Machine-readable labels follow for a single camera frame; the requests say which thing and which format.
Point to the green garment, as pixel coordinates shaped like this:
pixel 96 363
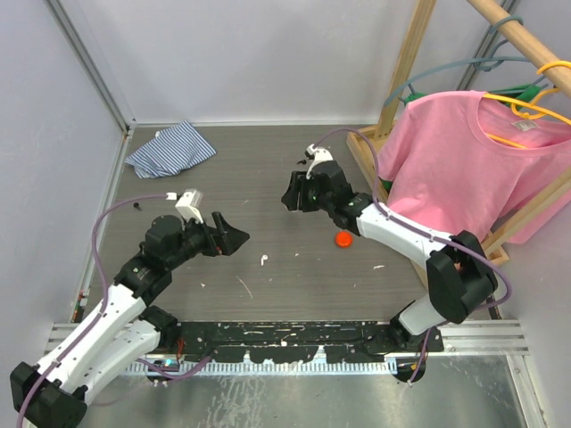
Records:
pixel 387 185

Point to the aluminium frame post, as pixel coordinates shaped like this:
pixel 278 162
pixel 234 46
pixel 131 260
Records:
pixel 85 54

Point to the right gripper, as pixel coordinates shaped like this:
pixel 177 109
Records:
pixel 299 183

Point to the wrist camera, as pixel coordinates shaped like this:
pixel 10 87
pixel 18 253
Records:
pixel 187 206
pixel 316 155

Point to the pink t-shirt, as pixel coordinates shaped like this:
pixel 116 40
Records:
pixel 448 175

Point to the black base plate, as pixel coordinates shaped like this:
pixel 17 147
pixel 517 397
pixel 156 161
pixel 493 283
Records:
pixel 286 342

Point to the green hanger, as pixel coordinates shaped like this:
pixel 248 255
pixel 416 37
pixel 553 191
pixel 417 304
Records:
pixel 523 92

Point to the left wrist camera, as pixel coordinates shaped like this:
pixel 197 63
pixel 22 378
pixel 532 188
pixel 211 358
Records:
pixel 187 206

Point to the wooden clothes rack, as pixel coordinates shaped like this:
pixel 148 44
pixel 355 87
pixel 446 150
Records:
pixel 516 227

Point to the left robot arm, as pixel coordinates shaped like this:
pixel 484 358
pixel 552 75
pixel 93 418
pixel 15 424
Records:
pixel 124 326

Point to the yellow hanger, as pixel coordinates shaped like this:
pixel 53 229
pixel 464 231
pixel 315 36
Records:
pixel 531 106

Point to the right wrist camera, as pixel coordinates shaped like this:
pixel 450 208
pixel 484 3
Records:
pixel 316 155

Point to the blue striped cloth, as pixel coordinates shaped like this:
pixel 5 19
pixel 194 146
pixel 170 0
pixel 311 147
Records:
pixel 171 151

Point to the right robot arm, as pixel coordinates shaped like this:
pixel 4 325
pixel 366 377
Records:
pixel 459 277

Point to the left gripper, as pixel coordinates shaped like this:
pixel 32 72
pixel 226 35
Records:
pixel 225 236

